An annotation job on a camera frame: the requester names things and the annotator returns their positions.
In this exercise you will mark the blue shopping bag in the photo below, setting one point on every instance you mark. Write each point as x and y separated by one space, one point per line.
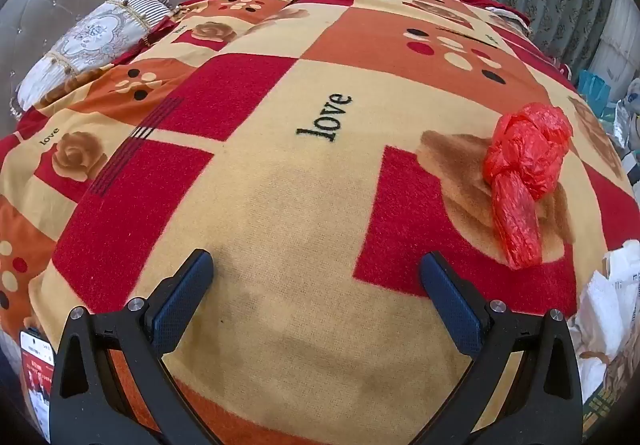
594 90

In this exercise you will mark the patterned beige pillow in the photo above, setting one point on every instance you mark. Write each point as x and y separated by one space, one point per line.
85 40

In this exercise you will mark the silver foil bag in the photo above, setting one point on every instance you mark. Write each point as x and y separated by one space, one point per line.
621 122

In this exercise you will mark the white crumpled paper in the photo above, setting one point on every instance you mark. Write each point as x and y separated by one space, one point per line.
607 305

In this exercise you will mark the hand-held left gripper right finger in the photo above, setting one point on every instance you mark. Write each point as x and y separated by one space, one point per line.
450 305

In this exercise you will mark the white blue-printed plastic bag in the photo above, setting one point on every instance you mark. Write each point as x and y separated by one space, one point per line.
634 97

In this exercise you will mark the smartphone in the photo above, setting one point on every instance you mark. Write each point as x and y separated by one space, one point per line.
35 375

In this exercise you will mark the red cloth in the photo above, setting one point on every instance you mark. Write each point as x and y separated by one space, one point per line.
470 0

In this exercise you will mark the knotted red plastic bag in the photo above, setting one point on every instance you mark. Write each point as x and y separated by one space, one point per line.
520 160

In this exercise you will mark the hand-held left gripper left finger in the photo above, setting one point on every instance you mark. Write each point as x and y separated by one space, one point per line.
182 300

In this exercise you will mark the printed red yellow blanket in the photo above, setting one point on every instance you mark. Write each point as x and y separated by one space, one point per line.
300 205

